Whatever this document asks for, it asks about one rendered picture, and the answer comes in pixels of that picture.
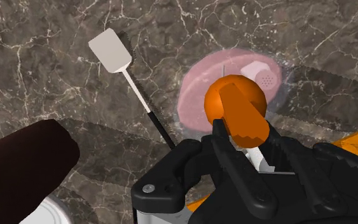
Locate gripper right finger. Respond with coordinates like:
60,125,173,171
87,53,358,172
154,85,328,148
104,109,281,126
266,121,358,216

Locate white spatula with black handle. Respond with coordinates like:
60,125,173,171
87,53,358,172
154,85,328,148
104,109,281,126
88,27,176,150

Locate white round bowl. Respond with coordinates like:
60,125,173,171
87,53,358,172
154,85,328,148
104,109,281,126
20,194,72,224

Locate pink translucent plate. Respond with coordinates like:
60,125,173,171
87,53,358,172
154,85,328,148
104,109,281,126
176,46,291,134

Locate orange round-headed tool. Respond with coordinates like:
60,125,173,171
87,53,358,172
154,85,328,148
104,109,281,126
203,74,275,173

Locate dark brown cylinder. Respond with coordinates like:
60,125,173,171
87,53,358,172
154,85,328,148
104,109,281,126
0,118,81,224

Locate pink salt shaker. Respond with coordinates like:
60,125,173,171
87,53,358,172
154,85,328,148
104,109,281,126
240,60,279,92

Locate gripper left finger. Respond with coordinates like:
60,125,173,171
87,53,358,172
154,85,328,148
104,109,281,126
131,119,279,220

